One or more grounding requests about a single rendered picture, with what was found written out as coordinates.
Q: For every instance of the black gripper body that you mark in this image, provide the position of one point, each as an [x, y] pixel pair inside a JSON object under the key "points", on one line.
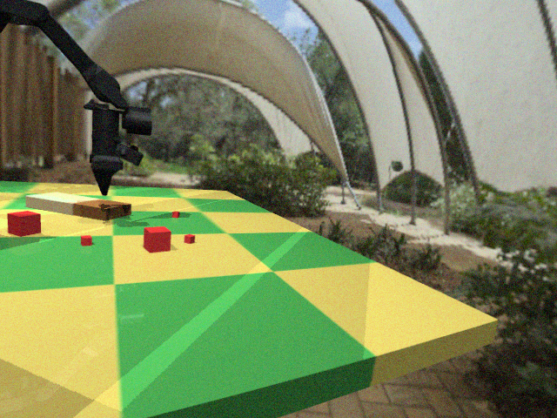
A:
{"points": [[104, 146]]}

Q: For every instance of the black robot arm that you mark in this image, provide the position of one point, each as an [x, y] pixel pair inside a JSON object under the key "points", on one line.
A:
{"points": [[105, 87]]}

